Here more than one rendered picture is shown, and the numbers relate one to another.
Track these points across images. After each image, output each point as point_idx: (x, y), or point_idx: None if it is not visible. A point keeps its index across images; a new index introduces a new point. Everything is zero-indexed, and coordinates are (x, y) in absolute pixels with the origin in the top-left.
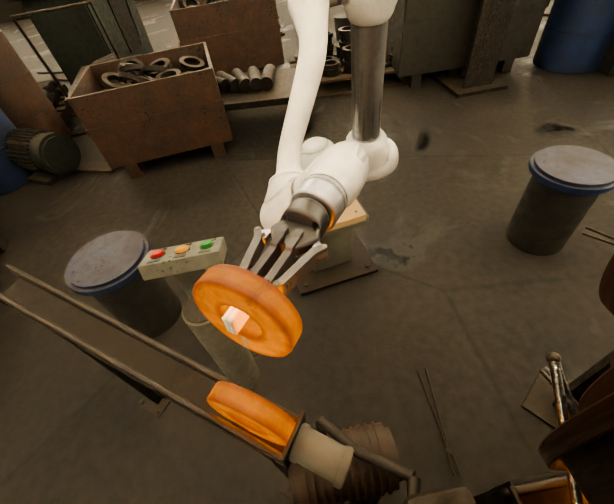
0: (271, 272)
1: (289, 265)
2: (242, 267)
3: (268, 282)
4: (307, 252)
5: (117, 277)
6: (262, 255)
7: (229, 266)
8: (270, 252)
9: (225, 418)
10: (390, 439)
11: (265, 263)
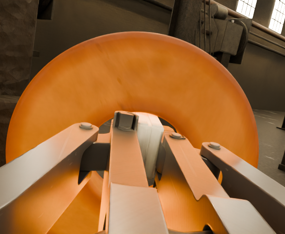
0: (129, 140)
1: (100, 220)
2: (216, 144)
3: (88, 41)
4: (15, 194)
5: None
6: (210, 173)
7: (184, 41)
8: (197, 183)
9: None
10: None
11: (174, 163)
